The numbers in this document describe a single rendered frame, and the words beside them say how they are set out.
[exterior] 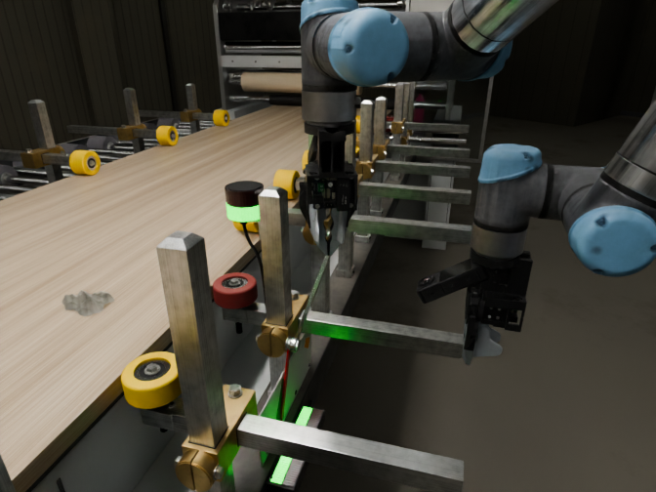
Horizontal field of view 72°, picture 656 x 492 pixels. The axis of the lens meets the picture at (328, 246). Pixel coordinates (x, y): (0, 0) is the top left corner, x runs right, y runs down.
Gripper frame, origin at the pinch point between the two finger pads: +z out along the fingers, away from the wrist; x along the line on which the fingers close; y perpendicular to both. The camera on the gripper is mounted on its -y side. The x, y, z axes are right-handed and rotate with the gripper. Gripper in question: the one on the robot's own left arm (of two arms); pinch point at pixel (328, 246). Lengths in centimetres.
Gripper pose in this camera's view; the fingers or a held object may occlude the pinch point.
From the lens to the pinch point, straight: 73.9
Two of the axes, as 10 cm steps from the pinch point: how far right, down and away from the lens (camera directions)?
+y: 0.8, 4.1, -9.1
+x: 10.0, -0.3, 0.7
